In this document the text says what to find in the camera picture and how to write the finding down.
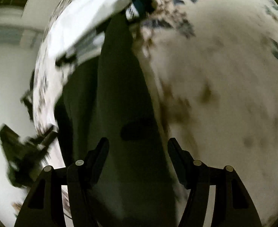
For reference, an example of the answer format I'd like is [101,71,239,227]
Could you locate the dark object on floor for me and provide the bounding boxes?
[0,124,57,187]

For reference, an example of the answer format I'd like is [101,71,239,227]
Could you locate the grey-green striped curtain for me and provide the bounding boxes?
[0,26,42,49]

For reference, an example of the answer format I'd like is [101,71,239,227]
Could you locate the black small garment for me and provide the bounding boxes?
[54,13,176,226]

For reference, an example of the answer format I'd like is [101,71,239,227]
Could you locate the floral plush blanket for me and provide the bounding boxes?
[32,0,278,227]

